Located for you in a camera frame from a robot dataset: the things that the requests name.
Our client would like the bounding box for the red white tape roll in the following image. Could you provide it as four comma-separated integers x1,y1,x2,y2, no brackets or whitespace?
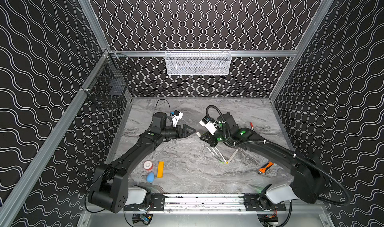
143,161,154,171

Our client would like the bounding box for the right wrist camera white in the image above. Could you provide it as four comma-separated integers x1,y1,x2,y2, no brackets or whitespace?
200,116,218,135

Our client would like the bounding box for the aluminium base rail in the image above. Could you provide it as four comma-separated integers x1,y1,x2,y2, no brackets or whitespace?
124,194,289,214

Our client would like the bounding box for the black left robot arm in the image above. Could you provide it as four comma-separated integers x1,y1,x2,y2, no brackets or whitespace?
87,112,196,214

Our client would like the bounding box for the white pen green end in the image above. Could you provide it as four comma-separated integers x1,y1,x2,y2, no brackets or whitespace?
211,147,226,164

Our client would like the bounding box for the white pen green tip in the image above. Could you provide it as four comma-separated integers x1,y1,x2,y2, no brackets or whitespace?
206,146,222,163

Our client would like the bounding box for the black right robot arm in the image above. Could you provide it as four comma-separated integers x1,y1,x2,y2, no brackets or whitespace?
200,105,351,210

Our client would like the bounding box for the blue egg-shaped sponge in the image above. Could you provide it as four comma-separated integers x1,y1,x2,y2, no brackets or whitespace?
146,172,155,183

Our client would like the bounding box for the white pen lying apart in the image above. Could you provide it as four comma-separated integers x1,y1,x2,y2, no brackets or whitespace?
227,149,239,163

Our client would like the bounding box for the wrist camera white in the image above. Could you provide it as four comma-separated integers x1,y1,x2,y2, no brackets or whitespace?
200,116,218,135
171,110,183,127

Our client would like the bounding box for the white pen yellow tip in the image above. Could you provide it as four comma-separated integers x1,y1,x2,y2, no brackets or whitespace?
215,147,228,164

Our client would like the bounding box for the white wire mesh basket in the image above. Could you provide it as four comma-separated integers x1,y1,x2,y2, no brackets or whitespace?
165,49,232,76

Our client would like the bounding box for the yellow rectangular block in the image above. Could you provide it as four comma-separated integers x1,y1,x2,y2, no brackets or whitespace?
157,161,165,178

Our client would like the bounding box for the black wire mesh basket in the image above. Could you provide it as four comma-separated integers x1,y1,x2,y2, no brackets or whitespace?
85,52,137,109

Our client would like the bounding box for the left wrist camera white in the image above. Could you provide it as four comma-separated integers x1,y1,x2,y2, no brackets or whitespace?
171,110,183,127

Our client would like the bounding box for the orange handled metal tool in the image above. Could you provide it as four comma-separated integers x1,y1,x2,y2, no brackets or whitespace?
258,162,274,174

